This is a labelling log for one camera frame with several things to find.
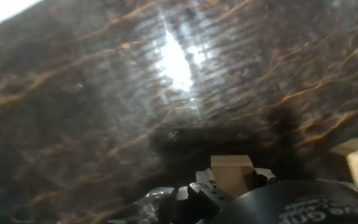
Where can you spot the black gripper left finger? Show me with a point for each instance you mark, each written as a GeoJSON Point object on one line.
{"type": "Point", "coordinates": [208, 197]}

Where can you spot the dark marble pattern mat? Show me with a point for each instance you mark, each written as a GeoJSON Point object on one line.
{"type": "Point", "coordinates": [104, 109]}

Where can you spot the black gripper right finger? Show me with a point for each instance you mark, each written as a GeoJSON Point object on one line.
{"type": "Point", "coordinates": [264, 175]}

